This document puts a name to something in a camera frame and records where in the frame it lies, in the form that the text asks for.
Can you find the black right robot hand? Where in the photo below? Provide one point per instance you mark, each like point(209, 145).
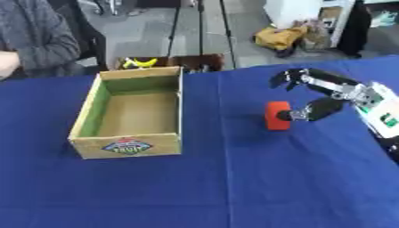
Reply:
point(324, 107)

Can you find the orange block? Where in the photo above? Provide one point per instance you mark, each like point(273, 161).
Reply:
point(275, 115)

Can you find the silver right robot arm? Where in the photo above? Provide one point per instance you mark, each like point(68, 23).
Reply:
point(383, 112)

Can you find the brown box with toys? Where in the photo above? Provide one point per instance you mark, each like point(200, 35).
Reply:
point(187, 63)

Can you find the tan cardboard box green inside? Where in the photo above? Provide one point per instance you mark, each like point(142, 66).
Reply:
point(130, 118)

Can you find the yellow bag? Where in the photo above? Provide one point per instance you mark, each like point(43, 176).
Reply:
point(280, 38)

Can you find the white cabinet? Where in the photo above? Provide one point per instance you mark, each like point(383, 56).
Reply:
point(306, 17)

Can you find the black tripod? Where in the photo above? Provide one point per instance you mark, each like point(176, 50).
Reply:
point(200, 29)

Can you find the yellow toy banana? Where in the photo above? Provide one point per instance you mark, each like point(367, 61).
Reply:
point(139, 63)

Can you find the black chair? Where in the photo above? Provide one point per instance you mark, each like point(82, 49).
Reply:
point(86, 35)

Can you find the person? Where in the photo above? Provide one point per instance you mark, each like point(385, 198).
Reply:
point(36, 38)

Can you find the person's hand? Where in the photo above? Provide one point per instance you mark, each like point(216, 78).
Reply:
point(7, 63)

